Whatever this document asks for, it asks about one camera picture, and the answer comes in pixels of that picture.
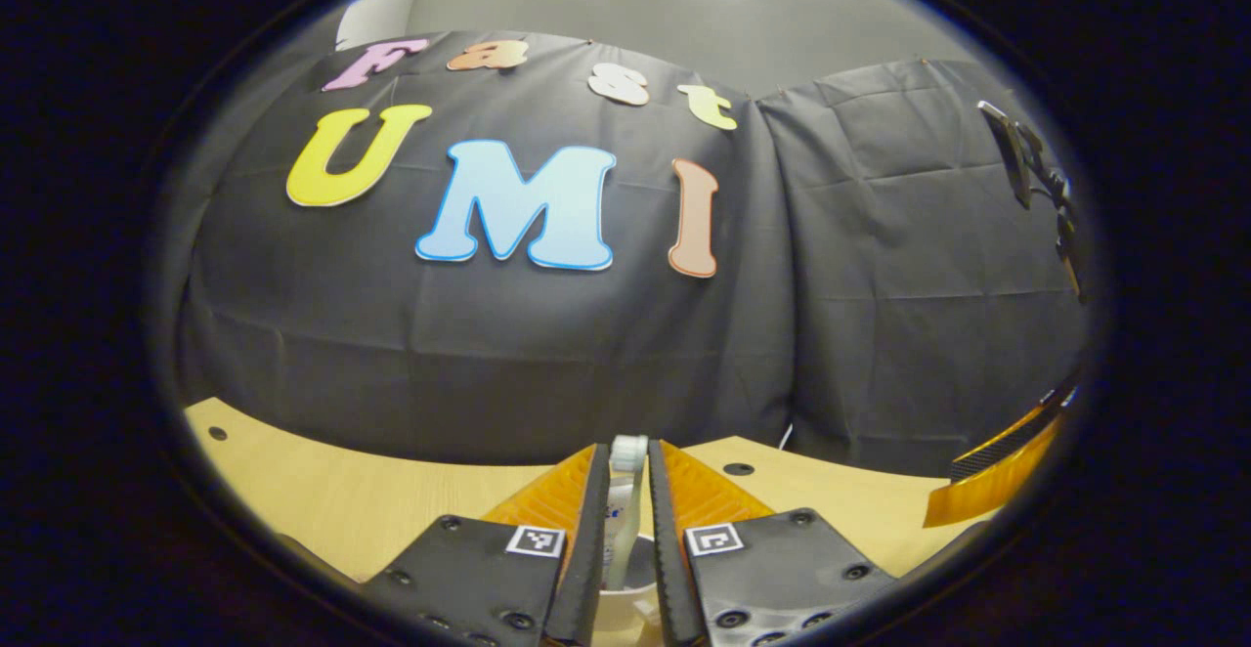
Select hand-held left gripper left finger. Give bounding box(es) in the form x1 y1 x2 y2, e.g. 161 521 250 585
362 443 612 647

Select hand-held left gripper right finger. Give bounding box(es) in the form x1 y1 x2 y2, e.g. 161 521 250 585
647 439 898 647

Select white cup with wooden handle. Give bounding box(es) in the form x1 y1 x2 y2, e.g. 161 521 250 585
593 535 664 647

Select pale green toothbrush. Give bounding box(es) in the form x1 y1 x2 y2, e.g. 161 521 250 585
608 434 650 594

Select light wooden desktop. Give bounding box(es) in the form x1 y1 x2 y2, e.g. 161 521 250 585
184 397 1008 647

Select black backdrop cloth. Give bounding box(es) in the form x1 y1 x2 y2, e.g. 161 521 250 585
176 29 1091 480

